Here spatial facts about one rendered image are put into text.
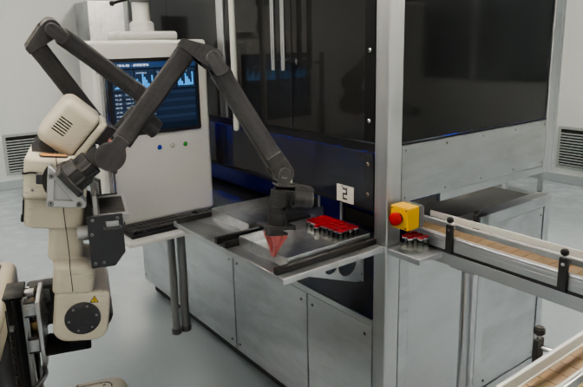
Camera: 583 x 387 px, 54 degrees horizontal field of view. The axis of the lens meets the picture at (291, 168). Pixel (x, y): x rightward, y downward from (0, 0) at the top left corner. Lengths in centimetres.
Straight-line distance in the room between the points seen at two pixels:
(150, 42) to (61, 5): 467
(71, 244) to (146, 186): 69
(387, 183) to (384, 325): 49
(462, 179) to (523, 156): 38
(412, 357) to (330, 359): 32
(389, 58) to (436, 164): 43
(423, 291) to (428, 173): 42
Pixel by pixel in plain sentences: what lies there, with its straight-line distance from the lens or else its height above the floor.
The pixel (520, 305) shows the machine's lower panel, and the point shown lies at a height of 42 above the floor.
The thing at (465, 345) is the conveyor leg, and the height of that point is 57.
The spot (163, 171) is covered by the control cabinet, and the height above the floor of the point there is 100.
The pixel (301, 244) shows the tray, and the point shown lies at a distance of 188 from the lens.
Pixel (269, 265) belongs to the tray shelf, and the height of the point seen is 88.
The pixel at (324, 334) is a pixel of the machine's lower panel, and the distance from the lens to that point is 225.
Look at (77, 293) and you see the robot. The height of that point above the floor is 81.
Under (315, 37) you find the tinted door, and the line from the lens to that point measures 202.
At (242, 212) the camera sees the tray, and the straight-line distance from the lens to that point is 225.
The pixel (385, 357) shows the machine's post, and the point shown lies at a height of 49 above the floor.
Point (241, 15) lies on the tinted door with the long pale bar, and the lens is 240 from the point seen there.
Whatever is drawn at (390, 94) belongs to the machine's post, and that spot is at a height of 137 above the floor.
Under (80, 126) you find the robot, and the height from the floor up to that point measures 131.
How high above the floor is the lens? 153
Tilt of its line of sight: 12 degrees down
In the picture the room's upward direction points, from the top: 1 degrees counter-clockwise
